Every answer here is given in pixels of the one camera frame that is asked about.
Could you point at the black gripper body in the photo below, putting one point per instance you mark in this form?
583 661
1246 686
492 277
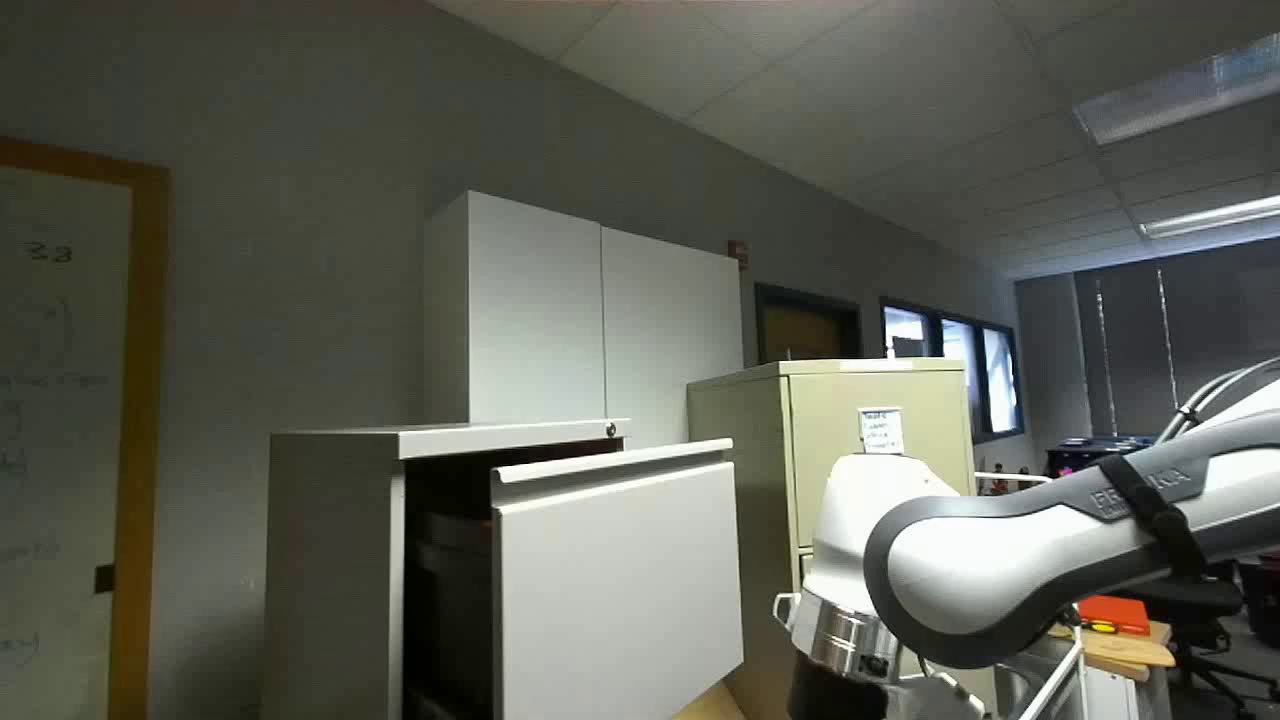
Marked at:
827 693

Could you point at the white filing cabinet drawer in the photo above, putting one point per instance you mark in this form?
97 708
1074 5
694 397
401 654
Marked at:
612 584

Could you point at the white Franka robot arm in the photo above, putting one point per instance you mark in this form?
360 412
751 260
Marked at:
987 562

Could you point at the beige metal filing cabinet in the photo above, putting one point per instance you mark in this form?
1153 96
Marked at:
772 480

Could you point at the tall white storage cabinet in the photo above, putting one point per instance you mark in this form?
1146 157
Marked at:
533 312

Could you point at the white filing cabinet body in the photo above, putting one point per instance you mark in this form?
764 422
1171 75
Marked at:
333 574

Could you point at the white paper label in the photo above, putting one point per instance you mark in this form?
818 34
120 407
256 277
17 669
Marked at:
880 428

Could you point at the orange object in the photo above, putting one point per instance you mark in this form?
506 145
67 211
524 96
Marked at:
1112 615

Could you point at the wooden board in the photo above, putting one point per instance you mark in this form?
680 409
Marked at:
1134 650

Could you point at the dark desk equipment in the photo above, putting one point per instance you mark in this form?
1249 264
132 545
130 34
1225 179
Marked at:
1087 456

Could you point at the dark framed doorway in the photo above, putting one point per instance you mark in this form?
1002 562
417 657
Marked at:
807 324

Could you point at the black office chair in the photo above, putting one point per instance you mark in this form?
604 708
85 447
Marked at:
1235 624

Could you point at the window with vertical blinds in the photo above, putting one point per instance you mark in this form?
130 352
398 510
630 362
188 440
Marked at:
1146 340

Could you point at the narrow fluorescent ceiling light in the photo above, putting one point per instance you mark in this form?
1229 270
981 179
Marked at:
1213 217

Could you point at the large fluorescent ceiling light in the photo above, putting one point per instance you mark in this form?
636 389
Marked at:
1181 86

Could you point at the wood framed whiteboard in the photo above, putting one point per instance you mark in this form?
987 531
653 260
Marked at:
63 440

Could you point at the dark interior wall windows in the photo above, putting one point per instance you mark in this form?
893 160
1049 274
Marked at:
995 382

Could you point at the small red wall alarm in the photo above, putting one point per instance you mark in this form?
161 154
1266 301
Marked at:
735 251

